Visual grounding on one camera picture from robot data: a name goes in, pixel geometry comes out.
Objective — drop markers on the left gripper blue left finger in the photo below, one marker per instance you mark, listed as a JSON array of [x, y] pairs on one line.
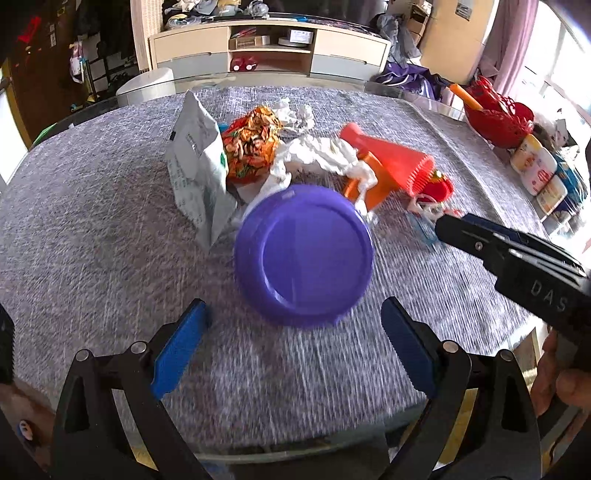
[[173, 346]]

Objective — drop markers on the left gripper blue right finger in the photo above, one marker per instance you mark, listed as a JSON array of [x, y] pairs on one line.
[[415, 344]]

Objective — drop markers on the orange paper piece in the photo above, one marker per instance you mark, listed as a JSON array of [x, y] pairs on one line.
[[369, 183]]

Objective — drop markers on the white green snack bag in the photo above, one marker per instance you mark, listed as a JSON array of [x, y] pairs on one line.
[[198, 168]]

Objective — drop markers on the orange snack wrapper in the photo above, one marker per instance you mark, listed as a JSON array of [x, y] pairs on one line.
[[250, 145]]

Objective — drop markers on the person's right hand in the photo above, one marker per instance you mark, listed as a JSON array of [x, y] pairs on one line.
[[573, 387]]

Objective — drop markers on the blue cookie tin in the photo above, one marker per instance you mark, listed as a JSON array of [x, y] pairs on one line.
[[577, 189]]

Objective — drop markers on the small clear plastic wrapper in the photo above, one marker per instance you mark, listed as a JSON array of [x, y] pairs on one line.
[[423, 212]]

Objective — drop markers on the small red round toy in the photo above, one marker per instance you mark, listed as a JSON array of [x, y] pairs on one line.
[[439, 187]]

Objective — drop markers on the grey woven table mat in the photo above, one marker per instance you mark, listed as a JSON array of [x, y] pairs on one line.
[[96, 255]]

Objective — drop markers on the red plastic basket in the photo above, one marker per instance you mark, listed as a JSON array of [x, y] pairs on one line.
[[501, 121]]

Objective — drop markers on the red plastic cone toy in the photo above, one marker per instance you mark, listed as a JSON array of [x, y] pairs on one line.
[[410, 169]]

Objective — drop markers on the purple bag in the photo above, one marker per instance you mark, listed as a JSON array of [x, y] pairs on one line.
[[413, 78]]

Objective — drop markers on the small crumpled white tissue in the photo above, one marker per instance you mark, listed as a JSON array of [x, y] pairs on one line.
[[295, 119]]

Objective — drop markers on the beige standing air conditioner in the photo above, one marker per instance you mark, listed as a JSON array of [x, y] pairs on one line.
[[455, 37]]

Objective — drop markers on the white round stool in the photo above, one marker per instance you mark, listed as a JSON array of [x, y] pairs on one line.
[[146, 86]]

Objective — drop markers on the beige TV cabinet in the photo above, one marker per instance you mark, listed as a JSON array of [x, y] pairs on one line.
[[270, 45]]

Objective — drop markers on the pile of clothes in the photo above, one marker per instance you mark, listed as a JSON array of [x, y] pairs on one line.
[[182, 13]]

